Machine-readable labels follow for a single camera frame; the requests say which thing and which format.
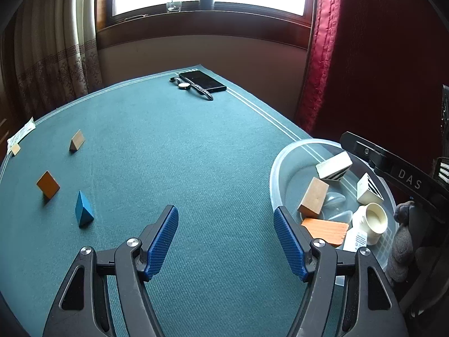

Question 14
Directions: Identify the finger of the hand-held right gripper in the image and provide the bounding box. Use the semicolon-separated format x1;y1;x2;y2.
340;131;387;170

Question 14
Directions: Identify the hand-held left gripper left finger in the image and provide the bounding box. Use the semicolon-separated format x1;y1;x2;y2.
43;204;179;337

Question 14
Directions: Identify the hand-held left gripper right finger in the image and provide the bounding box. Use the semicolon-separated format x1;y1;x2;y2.
274;206;409;337

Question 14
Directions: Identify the white striped wedge block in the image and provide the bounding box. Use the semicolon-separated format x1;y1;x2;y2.
315;151;353;182

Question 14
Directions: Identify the orange striped wooden block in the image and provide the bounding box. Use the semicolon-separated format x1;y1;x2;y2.
301;217;349;248

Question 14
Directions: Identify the large white striped triangular block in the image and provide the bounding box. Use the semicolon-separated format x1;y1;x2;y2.
357;172;386;205

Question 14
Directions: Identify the white plastic pipe fitting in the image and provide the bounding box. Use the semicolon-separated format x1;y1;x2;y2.
352;202;388;245

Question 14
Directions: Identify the brown rectangular wooden block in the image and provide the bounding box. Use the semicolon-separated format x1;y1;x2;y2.
298;177;330;217

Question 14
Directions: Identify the clear plastic container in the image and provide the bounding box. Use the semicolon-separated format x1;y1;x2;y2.
269;138;401;287

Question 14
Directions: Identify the white charger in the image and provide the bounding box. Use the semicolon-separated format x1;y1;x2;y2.
343;228;368;254

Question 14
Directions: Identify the person's right hand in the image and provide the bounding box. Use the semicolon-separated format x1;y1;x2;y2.
386;200;417;282

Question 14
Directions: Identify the translucent plastic piece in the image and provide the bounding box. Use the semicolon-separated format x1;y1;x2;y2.
324;191;353;222

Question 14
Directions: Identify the blue triangular block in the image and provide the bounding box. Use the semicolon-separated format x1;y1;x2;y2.
75;190;95;228

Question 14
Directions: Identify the red curtain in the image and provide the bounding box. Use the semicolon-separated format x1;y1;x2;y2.
295;0;449;148

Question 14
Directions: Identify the orange flat wooden block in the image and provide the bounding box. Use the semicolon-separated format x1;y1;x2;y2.
36;170;61;199

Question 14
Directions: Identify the small wooden triangular block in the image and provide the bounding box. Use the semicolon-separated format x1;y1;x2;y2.
69;129;86;152

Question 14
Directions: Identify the black wristwatch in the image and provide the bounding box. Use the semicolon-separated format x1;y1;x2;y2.
170;77;214;101

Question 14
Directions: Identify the black smartphone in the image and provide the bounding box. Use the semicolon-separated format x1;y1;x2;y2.
179;70;227;93

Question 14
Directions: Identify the white paper packet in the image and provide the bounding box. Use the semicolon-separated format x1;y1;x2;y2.
7;117;36;148

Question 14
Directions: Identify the beige patterned curtain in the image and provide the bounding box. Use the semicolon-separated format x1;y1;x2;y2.
0;0;103;122

